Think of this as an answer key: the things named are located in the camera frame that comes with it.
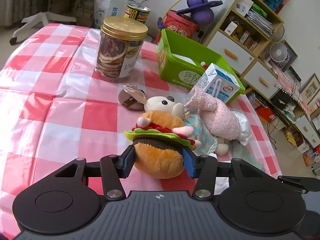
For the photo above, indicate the white foam block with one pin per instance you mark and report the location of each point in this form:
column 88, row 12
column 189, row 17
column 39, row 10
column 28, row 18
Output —
column 186, row 59

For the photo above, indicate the black yellow tin can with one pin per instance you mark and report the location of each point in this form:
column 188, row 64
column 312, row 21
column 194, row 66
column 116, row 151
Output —
column 137, row 12

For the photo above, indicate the pink plush towel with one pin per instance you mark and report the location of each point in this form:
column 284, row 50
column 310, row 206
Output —
column 218, row 118

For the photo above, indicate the beige bunny doll blue dress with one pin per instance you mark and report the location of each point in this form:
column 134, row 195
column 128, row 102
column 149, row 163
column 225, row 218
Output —
column 210, row 144

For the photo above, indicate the red snack bucket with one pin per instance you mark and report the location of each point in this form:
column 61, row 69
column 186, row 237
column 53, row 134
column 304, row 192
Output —
column 181, row 24

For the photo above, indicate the green plastic bin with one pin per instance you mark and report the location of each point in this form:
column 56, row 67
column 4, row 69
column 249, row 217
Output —
column 179, row 72

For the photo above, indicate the plush hamburger toy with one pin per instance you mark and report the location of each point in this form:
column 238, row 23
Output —
column 159, row 138

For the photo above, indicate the gold lid cookie jar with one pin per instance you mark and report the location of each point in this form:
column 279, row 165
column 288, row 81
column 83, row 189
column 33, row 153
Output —
column 120, row 44

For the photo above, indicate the white desk fan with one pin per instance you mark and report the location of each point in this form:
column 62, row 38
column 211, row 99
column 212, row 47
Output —
column 279, row 54

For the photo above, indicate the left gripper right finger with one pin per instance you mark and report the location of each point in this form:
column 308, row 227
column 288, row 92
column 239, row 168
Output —
column 204, row 169

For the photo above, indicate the wooden white drawer cabinet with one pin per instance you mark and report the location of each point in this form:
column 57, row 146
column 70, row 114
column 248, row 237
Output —
column 241, row 32

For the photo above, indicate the red white checkered tablecloth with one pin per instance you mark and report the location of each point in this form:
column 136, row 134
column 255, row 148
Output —
column 55, row 108

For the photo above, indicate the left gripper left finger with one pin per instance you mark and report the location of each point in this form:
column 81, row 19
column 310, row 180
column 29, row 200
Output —
column 113, row 168

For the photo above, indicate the white red plush snowman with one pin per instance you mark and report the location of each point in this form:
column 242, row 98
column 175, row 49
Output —
column 204, row 65

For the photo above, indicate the white blue milk carton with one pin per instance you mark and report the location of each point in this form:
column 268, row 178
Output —
column 219, row 83

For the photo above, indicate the white office chair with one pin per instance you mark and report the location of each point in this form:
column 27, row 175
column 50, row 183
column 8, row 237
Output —
column 44, row 17

